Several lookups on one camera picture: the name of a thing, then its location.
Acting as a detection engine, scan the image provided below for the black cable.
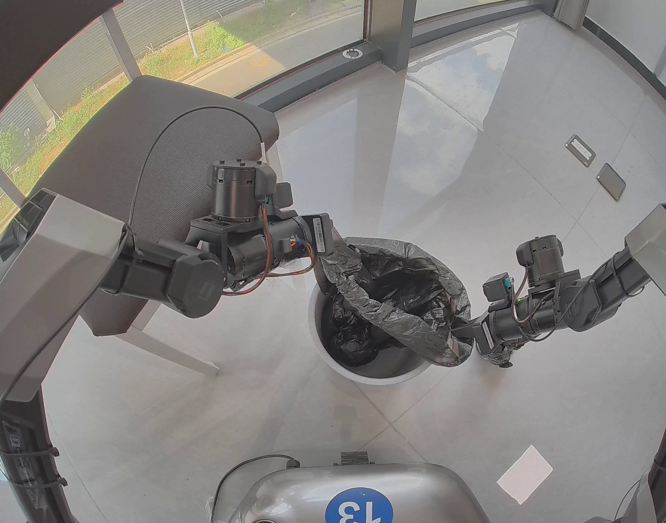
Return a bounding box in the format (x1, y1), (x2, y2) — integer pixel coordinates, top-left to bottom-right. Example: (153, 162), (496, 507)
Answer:
(212, 454), (301, 516)
(127, 105), (269, 233)

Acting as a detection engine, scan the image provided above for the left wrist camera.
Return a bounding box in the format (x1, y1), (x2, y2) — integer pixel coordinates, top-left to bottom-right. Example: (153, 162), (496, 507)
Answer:
(265, 182), (295, 222)

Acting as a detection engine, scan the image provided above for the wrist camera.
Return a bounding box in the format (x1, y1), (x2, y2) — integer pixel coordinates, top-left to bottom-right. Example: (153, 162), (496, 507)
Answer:
(265, 182), (295, 222)
(484, 272), (514, 306)

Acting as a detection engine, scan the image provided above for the crumpled black plastic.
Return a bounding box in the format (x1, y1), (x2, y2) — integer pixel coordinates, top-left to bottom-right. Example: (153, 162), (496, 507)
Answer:
(478, 344), (522, 369)

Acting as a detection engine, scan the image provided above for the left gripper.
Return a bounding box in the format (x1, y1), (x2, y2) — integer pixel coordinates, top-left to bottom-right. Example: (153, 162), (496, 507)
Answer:
(226, 212), (335, 288)

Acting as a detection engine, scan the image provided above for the black plastic bag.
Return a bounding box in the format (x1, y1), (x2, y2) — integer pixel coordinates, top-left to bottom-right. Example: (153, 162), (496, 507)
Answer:
(316, 236), (474, 369)

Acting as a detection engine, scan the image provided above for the window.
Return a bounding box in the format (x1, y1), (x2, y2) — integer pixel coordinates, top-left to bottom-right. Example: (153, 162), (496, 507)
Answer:
(0, 0), (557, 238)

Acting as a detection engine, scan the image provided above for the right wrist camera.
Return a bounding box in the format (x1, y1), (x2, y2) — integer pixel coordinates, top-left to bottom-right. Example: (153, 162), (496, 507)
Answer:
(484, 272), (514, 306)

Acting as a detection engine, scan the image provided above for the grey chair with white legs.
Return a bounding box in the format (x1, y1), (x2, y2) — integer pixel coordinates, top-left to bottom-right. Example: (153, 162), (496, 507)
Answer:
(0, 0), (282, 378)

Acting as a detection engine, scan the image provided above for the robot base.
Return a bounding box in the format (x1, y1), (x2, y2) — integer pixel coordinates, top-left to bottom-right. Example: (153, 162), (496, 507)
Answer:
(205, 451), (494, 523)

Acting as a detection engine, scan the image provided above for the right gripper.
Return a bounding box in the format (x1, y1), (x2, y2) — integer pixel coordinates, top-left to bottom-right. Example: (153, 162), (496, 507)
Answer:
(473, 308), (533, 356)

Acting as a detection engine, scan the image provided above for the white trash bin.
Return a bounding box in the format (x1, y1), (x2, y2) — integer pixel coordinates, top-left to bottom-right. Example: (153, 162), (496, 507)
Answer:
(309, 285), (433, 386)

